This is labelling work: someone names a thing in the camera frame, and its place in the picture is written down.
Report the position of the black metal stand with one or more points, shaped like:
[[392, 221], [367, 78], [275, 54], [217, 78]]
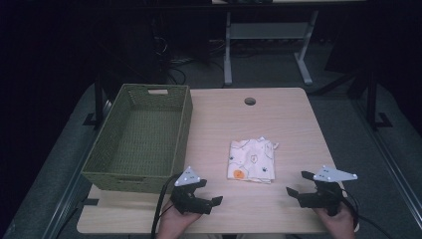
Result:
[[372, 99], [99, 103]]

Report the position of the folded patterned white cloth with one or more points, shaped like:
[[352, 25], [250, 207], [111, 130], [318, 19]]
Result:
[[253, 162]]

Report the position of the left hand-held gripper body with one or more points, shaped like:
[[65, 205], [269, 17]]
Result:
[[185, 199]]

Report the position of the person's right hand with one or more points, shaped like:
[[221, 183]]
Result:
[[338, 225]]

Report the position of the person's left hand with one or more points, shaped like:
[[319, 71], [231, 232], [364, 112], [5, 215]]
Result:
[[174, 224]]

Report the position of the white metal desk frame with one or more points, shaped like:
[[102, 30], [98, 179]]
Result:
[[265, 30]]

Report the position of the green woven basket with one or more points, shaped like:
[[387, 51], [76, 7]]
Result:
[[146, 142]]

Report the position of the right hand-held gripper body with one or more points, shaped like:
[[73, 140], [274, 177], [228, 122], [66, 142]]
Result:
[[326, 195]]

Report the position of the black tape strip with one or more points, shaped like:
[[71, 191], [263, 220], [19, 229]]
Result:
[[90, 201]]

